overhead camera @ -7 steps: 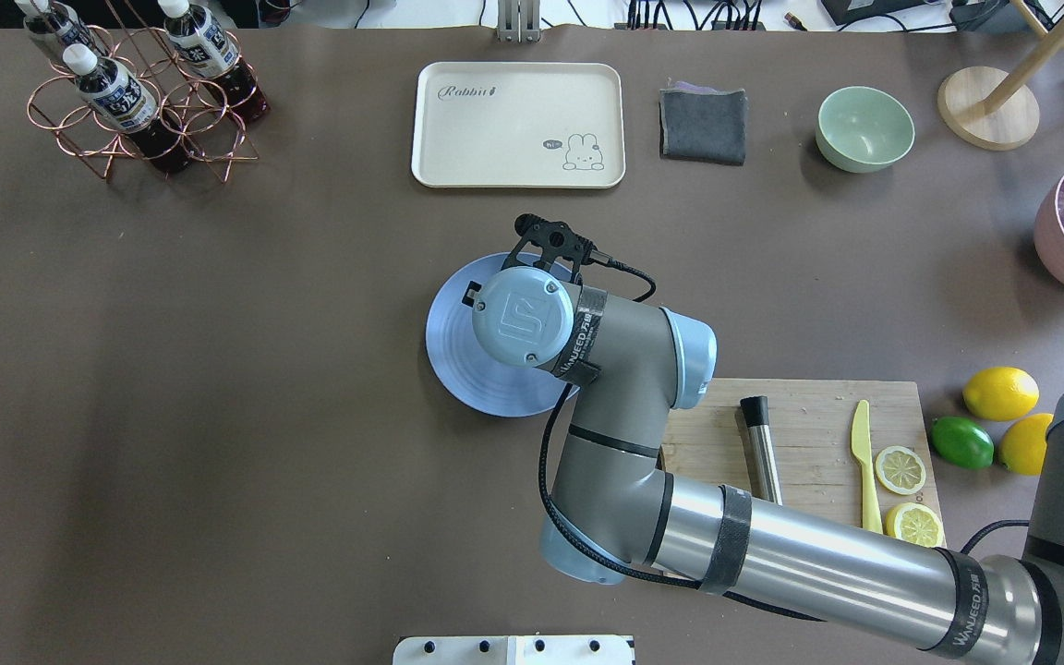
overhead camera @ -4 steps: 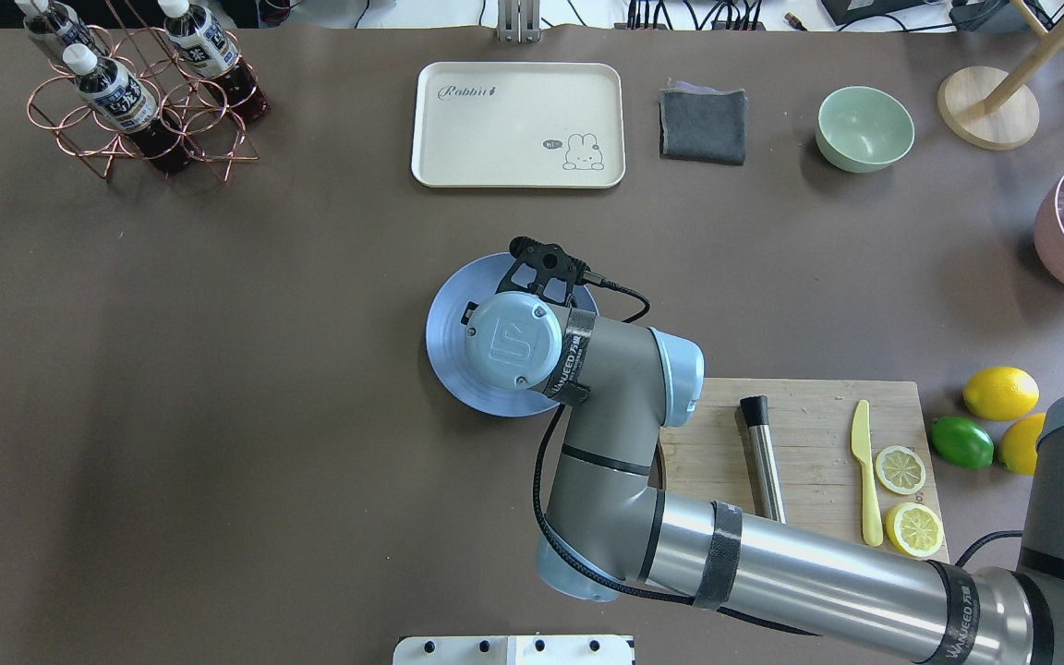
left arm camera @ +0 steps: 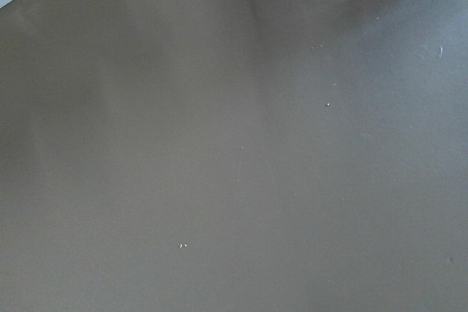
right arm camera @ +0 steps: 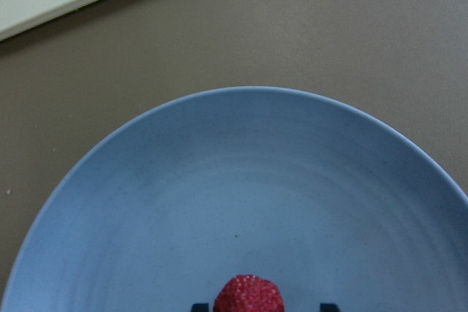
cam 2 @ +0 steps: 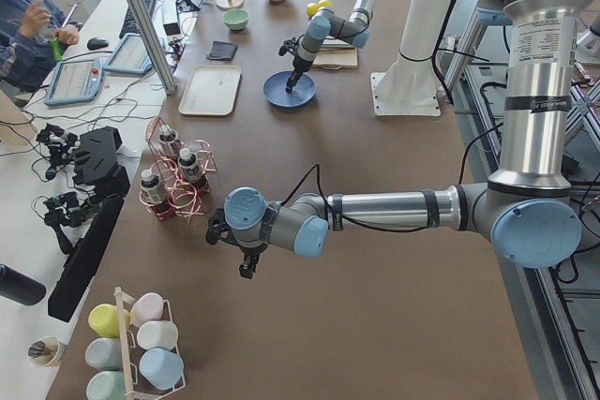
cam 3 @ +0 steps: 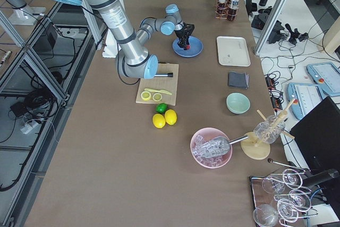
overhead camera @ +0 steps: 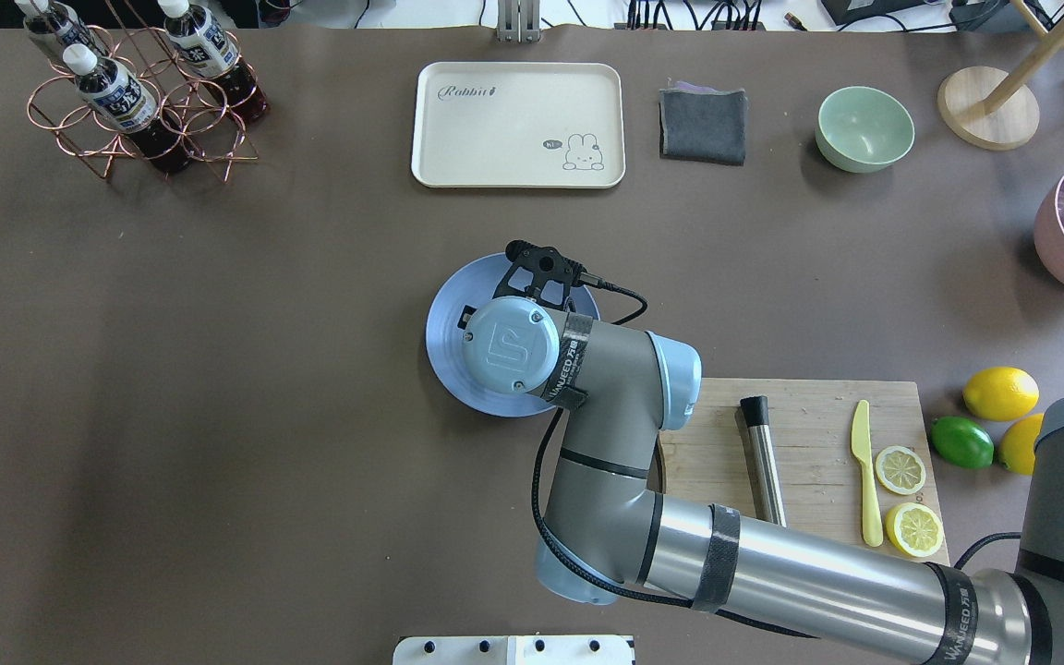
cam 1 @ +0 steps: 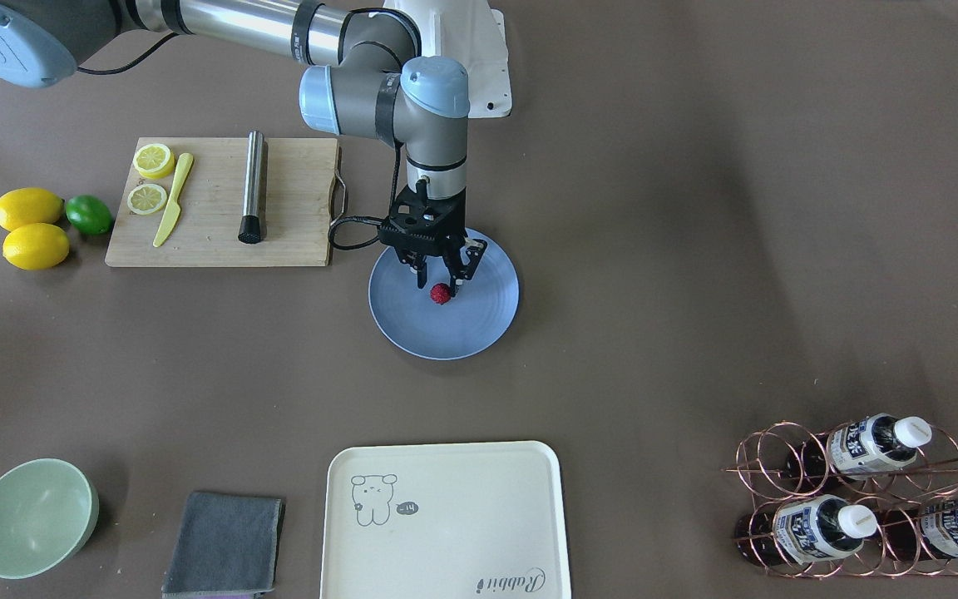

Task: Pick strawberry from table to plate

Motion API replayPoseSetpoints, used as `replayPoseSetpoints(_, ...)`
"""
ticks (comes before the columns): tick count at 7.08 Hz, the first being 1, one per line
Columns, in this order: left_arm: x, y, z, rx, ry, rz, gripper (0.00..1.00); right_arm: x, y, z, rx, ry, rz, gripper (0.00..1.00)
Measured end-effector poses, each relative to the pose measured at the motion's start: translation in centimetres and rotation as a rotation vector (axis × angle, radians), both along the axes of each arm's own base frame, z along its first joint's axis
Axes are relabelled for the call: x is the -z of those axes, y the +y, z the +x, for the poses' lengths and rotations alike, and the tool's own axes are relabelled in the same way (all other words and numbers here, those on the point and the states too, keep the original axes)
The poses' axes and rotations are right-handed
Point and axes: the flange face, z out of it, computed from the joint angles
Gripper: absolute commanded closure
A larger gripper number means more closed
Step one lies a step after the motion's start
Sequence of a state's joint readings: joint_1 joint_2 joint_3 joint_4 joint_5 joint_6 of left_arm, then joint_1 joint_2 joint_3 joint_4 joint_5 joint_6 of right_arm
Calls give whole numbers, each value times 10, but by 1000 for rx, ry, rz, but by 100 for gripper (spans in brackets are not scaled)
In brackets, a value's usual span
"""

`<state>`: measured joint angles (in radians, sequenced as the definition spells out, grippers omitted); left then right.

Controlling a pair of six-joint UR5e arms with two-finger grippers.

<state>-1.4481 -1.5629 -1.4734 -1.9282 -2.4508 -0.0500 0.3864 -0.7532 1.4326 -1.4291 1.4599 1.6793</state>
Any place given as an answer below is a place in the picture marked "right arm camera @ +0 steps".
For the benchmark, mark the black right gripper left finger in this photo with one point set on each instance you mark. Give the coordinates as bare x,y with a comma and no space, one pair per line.
201,307

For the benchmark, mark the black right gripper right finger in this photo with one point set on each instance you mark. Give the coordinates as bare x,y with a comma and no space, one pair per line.
329,307

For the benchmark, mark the red strawberry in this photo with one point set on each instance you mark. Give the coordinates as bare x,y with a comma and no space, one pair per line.
249,293

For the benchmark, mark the blue plate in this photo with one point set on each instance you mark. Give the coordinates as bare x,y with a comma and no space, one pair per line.
324,200

